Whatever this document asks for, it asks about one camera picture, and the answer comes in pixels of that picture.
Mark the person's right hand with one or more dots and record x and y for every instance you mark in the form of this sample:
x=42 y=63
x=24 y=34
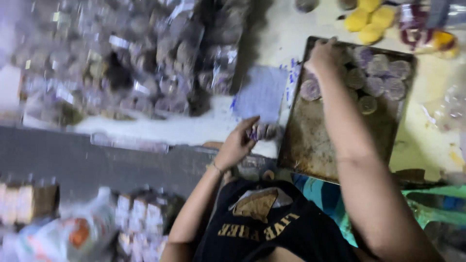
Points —
x=324 y=56

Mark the person's left hand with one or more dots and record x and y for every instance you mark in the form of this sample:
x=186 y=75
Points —
x=233 y=147

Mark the person's right fingers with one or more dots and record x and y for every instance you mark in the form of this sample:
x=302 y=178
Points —
x=327 y=42

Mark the purple cookies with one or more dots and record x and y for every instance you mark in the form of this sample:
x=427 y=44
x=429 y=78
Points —
x=264 y=131

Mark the yellow round cookie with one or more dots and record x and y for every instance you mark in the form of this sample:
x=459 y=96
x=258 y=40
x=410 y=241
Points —
x=383 y=16
x=370 y=34
x=356 y=20
x=369 y=4

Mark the grey round cookie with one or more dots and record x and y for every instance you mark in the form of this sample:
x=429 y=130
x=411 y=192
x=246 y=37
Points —
x=306 y=4

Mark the group of round cookies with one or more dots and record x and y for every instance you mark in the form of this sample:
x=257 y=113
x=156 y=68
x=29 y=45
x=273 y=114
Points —
x=378 y=78

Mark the stack of clear plastic bags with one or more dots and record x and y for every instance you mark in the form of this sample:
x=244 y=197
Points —
x=261 y=92

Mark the red and yellow packet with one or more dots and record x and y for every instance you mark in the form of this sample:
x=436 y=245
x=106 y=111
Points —
x=427 y=31

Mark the dark metal baking tray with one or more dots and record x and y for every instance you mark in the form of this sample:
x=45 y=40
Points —
x=309 y=145

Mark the crumpled clear plastic bag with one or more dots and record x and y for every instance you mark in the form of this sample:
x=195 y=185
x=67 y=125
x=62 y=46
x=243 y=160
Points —
x=447 y=107

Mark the teal patterned cloth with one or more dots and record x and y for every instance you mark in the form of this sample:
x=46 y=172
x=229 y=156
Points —
x=327 y=203

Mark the heap of bagged cookies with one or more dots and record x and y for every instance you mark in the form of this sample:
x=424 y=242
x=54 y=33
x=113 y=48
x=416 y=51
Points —
x=145 y=58

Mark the black printed t-shirt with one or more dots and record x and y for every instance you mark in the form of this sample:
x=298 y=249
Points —
x=269 y=225

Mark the stack of white packets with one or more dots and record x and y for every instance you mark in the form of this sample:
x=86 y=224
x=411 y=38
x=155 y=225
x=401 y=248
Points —
x=143 y=222

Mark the white and orange plastic bag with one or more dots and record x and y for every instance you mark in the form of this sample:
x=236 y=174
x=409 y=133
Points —
x=67 y=233

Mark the brown cardboard box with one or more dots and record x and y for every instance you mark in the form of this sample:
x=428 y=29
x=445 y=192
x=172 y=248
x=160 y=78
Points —
x=31 y=203

